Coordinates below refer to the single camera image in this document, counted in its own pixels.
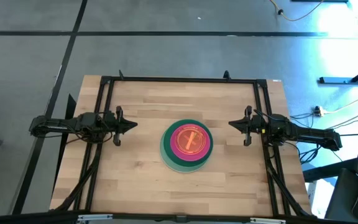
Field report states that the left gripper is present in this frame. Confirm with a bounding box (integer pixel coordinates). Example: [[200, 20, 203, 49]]
[[103, 106, 139, 146]]

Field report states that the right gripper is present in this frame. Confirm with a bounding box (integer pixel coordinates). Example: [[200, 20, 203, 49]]
[[227, 105, 266, 147]]

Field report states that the teal green plate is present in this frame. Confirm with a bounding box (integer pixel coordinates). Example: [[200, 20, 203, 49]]
[[163, 119, 214, 169]]

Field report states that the magenta opaque plate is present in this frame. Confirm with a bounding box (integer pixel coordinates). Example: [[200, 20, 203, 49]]
[[170, 123, 211, 162]]

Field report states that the orange transparent plate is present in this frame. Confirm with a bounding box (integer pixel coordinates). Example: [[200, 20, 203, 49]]
[[177, 128, 206, 156]]

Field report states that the pale blue large plate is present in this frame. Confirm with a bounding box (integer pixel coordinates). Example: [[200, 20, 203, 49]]
[[159, 123, 213, 174]]

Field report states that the black desk beam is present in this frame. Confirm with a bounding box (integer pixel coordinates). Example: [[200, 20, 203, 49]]
[[303, 157, 358, 183]]

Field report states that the grey floor beam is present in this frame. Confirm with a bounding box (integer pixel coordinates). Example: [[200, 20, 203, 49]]
[[318, 60, 358, 85]]

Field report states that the grey desk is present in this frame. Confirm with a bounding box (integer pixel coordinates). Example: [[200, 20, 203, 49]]
[[324, 167, 358, 224]]

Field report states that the black table frame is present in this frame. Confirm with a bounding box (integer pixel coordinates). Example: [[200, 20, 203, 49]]
[[50, 70, 315, 218]]

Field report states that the silver frame bracket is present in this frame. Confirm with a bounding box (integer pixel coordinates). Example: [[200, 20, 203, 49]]
[[249, 217, 287, 224], [77, 213, 114, 222]]

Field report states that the yellow cable with black plug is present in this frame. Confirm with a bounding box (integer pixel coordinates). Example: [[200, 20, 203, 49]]
[[268, 0, 326, 22]]

